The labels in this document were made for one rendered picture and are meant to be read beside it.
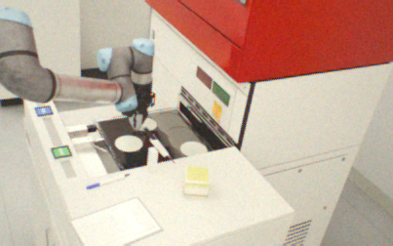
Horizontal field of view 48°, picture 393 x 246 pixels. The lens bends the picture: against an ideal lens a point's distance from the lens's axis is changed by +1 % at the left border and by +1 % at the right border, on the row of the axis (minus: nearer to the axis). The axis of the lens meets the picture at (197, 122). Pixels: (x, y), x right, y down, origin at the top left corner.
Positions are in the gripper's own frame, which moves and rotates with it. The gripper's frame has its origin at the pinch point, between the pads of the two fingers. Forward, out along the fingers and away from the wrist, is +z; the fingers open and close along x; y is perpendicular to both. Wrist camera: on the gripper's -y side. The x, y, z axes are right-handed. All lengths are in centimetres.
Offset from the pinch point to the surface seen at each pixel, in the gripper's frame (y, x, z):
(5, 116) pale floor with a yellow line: 73, 153, 91
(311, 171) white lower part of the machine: 41, -64, 18
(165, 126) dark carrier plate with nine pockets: 10.3, -7.5, 1.3
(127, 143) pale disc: -8.4, -2.0, 1.3
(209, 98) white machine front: 18.8, -20.7, -12.7
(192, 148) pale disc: 3.4, -23.2, 1.3
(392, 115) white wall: 149, -94, 32
